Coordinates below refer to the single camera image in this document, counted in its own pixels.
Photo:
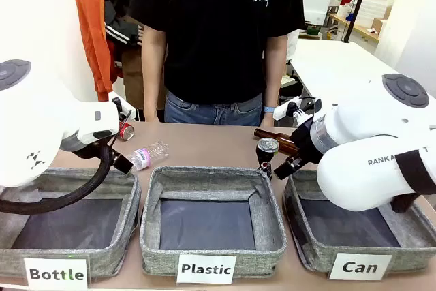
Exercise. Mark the white flat panel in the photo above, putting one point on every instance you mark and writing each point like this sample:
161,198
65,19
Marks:
316,3

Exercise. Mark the wooden shelf board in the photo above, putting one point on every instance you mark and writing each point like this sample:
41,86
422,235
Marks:
354,27

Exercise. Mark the black tripod pole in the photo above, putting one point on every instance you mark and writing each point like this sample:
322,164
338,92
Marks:
357,1

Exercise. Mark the white background table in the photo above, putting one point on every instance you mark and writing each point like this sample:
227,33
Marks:
334,62

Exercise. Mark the person's left forearm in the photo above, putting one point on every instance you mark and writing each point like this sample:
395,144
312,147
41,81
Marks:
274,73

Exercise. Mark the black drink can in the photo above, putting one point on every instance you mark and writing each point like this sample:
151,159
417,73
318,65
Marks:
266,153

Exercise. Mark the person's right forearm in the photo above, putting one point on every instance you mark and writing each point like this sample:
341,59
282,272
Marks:
153,73

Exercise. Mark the person's left hand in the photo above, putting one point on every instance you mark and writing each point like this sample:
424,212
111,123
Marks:
267,120

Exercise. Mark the crushed red soda can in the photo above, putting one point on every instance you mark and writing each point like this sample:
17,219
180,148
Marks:
126,132

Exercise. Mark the person's right hand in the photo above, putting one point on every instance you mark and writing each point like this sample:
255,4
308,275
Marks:
151,115

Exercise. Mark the blue jeans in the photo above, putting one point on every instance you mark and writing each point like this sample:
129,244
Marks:
211,114

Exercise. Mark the brown trousers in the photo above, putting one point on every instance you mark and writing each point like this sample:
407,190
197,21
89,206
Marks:
133,79

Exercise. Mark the stacked white boxes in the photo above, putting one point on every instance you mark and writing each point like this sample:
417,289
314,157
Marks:
373,11

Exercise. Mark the brown glass bottle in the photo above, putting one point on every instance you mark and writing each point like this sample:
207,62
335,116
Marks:
277,139

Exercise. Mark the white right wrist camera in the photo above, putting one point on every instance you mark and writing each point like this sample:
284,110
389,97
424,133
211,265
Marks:
289,108

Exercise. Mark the grey basket labelled Bottle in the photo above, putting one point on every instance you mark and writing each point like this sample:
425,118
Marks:
119,236

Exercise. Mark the grey basket labelled Plastic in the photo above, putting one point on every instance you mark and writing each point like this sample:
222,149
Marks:
211,260

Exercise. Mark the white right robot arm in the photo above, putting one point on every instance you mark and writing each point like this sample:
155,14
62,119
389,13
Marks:
371,141

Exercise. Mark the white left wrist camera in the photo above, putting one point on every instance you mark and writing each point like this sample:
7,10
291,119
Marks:
126,107

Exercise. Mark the grey basket labelled Can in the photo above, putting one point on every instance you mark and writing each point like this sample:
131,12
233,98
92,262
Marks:
320,253

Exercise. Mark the blue wristband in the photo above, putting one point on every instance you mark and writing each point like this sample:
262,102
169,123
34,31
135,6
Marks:
269,109

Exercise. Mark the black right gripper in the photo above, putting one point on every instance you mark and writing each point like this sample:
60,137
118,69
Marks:
304,144

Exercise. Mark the clear plastic bottle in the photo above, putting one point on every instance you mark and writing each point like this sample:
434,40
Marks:
150,156

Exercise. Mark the white Bottle label card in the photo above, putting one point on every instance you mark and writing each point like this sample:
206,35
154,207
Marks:
56,274

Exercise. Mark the orange garment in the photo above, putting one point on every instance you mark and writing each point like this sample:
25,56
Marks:
92,25

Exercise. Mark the white Plastic label card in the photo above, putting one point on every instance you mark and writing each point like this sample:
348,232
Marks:
206,268

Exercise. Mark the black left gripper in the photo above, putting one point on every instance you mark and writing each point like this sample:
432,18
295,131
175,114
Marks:
93,149

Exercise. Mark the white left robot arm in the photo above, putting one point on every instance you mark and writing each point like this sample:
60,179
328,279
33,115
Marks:
37,124

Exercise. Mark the white Can label card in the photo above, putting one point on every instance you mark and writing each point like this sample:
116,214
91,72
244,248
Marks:
360,266

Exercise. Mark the black jacket white stripes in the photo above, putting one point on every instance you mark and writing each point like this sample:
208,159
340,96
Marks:
119,8

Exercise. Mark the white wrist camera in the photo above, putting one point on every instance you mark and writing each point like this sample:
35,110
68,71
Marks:
126,107
289,108

